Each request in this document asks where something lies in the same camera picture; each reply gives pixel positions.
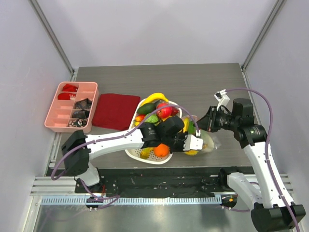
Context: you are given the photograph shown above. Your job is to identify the green white cabbage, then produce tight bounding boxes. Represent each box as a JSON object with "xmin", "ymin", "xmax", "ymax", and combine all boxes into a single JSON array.
[{"xmin": 188, "ymin": 120, "xmax": 215, "ymax": 154}]

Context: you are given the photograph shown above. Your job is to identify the yellow banana bunch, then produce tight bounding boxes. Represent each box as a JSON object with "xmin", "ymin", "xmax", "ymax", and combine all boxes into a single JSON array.
[{"xmin": 182, "ymin": 117, "xmax": 198, "ymax": 156}]

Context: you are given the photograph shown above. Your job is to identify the clear zip top bag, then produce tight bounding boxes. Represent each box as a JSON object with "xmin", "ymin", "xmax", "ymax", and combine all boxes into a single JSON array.
[{"xmin": 181, "ymin": 115, "xmax": 222, "ymax": 156}]

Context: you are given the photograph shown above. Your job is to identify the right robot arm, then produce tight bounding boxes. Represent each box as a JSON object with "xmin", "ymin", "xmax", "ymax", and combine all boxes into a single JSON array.
[{"xmin": 197, "ymin": 98, "xmax": 306, "ymax": 232}]

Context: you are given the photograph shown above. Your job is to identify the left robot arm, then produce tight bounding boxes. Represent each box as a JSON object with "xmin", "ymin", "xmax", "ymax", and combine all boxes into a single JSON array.
[{"xmin": 61, "ymin": 116, "xmax": 188, "ymax": 193}]

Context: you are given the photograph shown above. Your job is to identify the red apple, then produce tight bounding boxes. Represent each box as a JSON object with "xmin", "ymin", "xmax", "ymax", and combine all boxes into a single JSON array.
[{"xmin": 156, "ymin": 103, "xmax": 172, "ymax": 119}]

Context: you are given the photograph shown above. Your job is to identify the small green cabbage ball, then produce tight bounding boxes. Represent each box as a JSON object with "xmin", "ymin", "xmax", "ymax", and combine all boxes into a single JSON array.
[{"xmin": 145, "ymin": 114, "xmax": 159, "ymax": 124}]

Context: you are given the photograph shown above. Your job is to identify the white perforated fruit basket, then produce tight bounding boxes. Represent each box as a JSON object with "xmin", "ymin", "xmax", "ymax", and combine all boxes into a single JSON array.
[{"xmin": 125, "ymin": 99, "xmax": 173, "ymax": 165}]

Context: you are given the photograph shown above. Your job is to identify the green avocado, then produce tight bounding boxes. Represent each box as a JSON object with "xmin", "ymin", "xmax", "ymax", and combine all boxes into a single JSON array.
[{"xmin": 137, "ymin": 102, "xmax": 156, "ymax": 115}]

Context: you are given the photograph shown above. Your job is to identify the red folded cloth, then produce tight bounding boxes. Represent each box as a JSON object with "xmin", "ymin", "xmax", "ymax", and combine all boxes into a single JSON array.
[{"xmin": 92, "ymin": 93, "xmax": 140, "ymax": 131}]

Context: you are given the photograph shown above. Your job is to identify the dark wrapped items in tray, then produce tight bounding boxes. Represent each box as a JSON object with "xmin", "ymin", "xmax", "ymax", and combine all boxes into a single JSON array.
[{"xmin": 68, "ymin": 98, "xmax": 92, "ymax": 128}]

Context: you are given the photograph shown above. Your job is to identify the pink compartment tray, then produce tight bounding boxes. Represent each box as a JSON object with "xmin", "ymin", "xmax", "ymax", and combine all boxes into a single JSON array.
[{"xmin": 44, "ymin": 82, "xmax": 99, "ymax": 133}]

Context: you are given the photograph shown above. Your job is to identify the red items in tray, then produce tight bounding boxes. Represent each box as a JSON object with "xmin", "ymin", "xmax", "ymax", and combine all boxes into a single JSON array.
[{"xmin": 57, "ymin": 84, "xmax": 78, "ymax": 101}]

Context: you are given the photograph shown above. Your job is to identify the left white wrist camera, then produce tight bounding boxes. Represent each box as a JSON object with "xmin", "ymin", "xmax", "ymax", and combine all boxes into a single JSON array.
[{"xmin": 183, "ymin": 131, "xmax": 203, "ymax": 151}]

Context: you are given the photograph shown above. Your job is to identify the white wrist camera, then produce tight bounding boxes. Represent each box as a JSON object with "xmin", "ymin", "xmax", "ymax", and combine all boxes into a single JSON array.
[
  {"xmin": 214, "ymin": 89, "xmax": 230, "ymax": 110},
  {"xmin": 183, "ymin": 131, "xmax": 203, "ymax": 151}
]

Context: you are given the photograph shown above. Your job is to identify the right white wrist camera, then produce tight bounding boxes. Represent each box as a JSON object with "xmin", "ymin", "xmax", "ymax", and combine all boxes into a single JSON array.
[{"xmin": 214, "ymin": 89, "xmax": 230, "ymax": 110}]

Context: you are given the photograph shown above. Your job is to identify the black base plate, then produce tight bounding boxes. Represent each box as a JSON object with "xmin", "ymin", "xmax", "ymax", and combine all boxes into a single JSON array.
[{"xmin": 45, "ymin": 166, "xmax": 260, "ymax": 198}]

